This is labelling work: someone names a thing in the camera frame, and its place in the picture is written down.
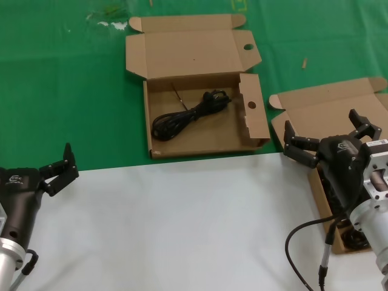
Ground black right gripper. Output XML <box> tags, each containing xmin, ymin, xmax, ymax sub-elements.
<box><xmin>283</xmin><ymin>109</ymin><xmax>383</xmax><ymax>210</ymax></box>

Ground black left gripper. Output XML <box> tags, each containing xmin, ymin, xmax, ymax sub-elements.
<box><xmin>0</xmin><ymin>142</ymin><xmax>79</xmax><ymax>247</ymax></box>

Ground thin black wire tie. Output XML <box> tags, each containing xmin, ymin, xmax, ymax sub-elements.
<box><xmin>171</xmin><ymin>84</ymin><xmax>189</xmax><ymax>112</ymax></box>

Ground plain cardboard mailer box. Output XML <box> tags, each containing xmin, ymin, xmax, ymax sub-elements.
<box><xmin>269</xmin><ymin>76</ymin><xmax>388</xmax><ymax>255</ymax></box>

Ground cardboard box with round holes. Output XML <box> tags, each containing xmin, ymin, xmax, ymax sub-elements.
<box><xmin>125</xmin><ymin>13</ymin><xmax>272</xmax><ymax>159</ymax></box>

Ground green table cloth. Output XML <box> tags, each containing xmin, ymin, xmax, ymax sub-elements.
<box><xmin>0</xmin><ymin>0</ymin><xmax>388</xmax><ymax>175</ymax></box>

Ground white table sheet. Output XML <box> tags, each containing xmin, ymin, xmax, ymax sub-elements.
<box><xmin>0</xmin><ymin>151</ymin><xmax>388</xmax><ymax>291</ymax></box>

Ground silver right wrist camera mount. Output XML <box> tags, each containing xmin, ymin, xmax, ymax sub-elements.
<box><xmin>362</xmin><ymin>139</ymin><xmax>388</xmax><ymax>202</ymax></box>

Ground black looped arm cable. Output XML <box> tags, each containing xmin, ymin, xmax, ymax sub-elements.
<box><xmin>12</xmin><ymin>248</ymin><xmax>39</xmax><ymax>291</ymax></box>

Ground black cable with silver connector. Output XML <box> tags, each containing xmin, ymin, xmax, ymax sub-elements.
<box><xmin>284</xmin><ymin>212</ymin><xmax>354</xmax><ymax>291</ymax></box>

